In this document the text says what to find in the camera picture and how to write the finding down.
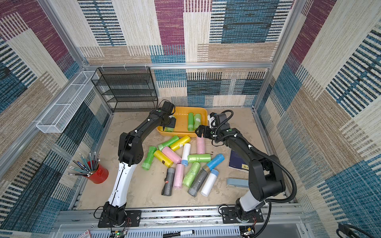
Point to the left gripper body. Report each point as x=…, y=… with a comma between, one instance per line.
x=172, y=123

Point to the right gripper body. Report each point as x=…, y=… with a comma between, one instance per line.
x=202, y=131

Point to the light green roll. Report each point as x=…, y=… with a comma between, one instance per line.
x=191, y=175
x=196, y=121
x=201, y=158

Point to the thin dark green roll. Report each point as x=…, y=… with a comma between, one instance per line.
x=190, y=122

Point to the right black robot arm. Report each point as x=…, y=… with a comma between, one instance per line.
x=266, y=173

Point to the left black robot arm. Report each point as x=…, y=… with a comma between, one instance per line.
x=130, y=153

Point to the pink roll near box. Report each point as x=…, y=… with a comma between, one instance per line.
x=200, y=145

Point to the yellow roll near box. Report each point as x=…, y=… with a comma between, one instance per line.
x=180, y=143

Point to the white roll blue end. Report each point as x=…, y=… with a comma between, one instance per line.
x=186, y=153

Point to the pink roll centre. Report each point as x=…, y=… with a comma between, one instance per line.
x=172, y=155

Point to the small yellow roll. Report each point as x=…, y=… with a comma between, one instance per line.
x=163, y=158

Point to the pink roll lower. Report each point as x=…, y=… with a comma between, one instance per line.
x=178, y=177

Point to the dark green roll left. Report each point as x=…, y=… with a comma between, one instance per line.
x=149, y=159

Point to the grey roll right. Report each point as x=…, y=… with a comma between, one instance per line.
x=197, y=183

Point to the white roll lower right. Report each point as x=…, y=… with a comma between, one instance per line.
x=209, y=183

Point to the dark grey roll left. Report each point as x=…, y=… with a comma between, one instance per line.
x=168, y=185

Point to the dark blue notebook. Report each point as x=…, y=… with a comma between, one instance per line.
x=236, y=162

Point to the light blue stapler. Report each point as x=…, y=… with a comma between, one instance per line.
x=239, y=183

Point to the black mesh shelf rack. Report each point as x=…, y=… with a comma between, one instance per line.
x=126, y=89

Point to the red pencil cup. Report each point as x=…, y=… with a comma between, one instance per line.
x=90, y=168

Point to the black marker pen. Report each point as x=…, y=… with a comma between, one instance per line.
x=179, y=234

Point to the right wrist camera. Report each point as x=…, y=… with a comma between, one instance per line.
x=215, y=120

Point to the white wire wall basket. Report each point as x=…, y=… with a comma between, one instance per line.
x=56, y=119

